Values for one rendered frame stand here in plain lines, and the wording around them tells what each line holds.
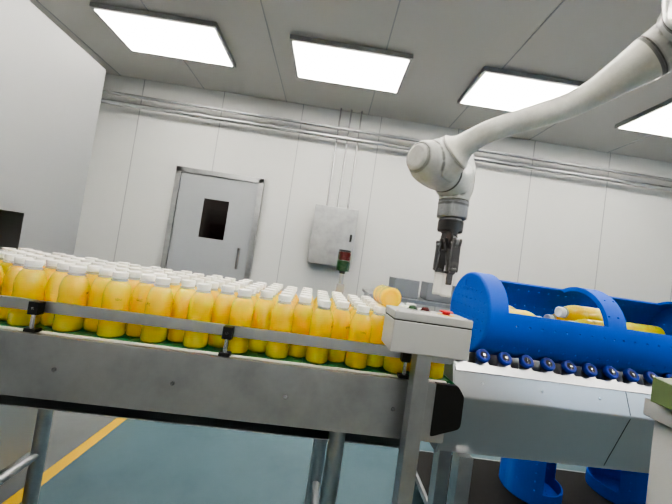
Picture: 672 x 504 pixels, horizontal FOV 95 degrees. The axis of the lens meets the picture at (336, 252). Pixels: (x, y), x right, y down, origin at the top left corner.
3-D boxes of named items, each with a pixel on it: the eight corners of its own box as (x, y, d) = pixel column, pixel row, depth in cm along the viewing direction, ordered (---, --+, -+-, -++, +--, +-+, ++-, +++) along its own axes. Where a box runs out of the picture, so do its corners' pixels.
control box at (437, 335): (468, 361, 76) (473, 320, 77) (389, 351, 75) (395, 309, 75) (450, 349, 86) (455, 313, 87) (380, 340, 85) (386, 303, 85)
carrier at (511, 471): (501, 494, 157) (569, 520, 146) (522, 323, 160) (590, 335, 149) (496, 463, 183) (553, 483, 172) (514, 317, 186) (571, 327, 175)
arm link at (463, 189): (444, 206, 103) (425, 196, 94) (450, 160, 103) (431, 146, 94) (477, 205, 95) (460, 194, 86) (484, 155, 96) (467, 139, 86)
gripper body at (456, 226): (469, 220, 91) (465, 251, 91) (456, 223, 99) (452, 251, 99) (445, 216, 91) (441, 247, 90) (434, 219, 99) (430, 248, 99)
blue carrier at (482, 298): (732, 396, 103) (745, 312, 103) (481, 364, 97) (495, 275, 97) (642, 364, 131) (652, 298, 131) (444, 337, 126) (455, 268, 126)
